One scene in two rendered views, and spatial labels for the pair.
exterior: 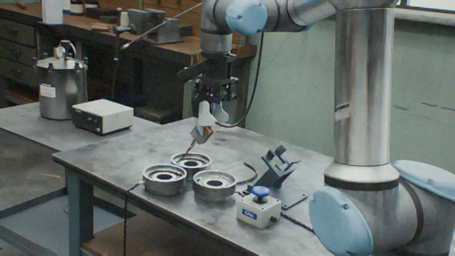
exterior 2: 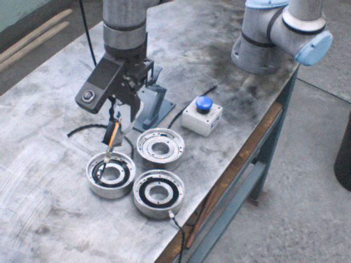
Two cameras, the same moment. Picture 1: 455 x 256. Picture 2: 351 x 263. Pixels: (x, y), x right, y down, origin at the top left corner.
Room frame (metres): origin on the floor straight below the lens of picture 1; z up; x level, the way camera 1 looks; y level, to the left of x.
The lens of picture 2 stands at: (1.29, 0.77, 1.62)
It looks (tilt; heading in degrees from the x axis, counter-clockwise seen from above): 45 degrees down; 259
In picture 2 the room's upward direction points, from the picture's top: 6 degrees clockwise
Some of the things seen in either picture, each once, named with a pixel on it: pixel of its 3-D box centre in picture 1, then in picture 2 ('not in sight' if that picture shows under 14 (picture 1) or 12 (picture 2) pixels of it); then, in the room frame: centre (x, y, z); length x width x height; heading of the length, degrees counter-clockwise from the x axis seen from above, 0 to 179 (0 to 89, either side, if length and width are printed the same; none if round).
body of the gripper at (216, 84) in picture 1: (216, 76); (125, 64); (1.26, 0.04, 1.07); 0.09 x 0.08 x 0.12; 53
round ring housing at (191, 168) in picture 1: (190, 166); (111, 176); (1.29, 0.09, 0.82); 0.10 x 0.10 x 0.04
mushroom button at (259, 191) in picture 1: (260, 198); (203, 108); (1.07, -0.08, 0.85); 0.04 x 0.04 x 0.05
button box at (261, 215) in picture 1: (261, 210); (203, 114); (1.06, -0.08, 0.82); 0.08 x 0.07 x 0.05; 52
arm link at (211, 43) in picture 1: (217, 42); (123, 30); (1.26, 0.05, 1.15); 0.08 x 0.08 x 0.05
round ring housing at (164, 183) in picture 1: (164, 180); (158, 195); (1.19, 0.15, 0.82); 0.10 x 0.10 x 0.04
